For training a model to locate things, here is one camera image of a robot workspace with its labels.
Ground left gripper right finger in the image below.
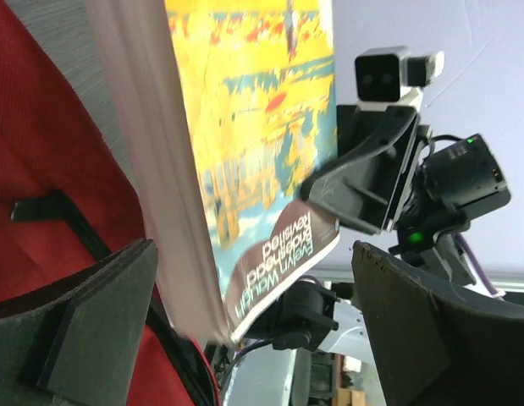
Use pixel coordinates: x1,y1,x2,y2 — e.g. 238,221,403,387
351,241,524,405

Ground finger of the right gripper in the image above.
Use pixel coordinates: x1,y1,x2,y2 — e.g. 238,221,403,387
301,105,418,235

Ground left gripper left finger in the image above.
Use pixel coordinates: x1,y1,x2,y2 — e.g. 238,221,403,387
0,239,157,405

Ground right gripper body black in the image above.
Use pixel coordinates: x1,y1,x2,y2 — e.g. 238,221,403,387
335,103,512,255

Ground red backpack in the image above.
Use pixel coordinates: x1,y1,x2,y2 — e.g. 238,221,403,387
0,1,219,405

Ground yellow paperback book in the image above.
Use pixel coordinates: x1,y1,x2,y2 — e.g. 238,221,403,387
85,1,339,343

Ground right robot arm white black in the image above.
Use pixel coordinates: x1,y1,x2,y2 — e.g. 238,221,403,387
247,105,524,405

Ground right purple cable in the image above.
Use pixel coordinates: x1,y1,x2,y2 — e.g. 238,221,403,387
454,234,506,299

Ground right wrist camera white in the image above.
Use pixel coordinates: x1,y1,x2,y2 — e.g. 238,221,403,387
355,46,445,112

